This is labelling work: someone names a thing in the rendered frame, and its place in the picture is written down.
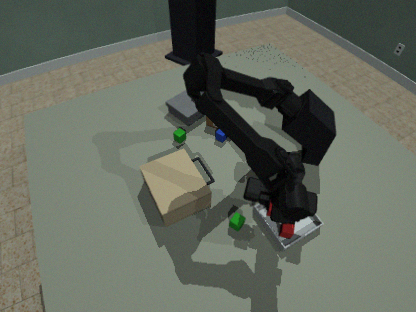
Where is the green block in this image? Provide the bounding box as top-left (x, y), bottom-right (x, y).
top-left (173, 129), bottom-right (186, 144)
top-left (229, 212), bottom-right (246, 232)

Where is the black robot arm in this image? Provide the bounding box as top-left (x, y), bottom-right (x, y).
top-left (183, 52), bottom-right (310, 225)

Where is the brown cardboard box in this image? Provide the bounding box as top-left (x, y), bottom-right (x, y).
top-left (206, 116), bottom-right (220, 130)

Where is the small blue block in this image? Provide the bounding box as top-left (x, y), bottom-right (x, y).
top-left (215, 129), bottom-right (228, 143)

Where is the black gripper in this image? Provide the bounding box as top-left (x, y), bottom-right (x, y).
top-left (243, 177), bottom-right (318, 217)

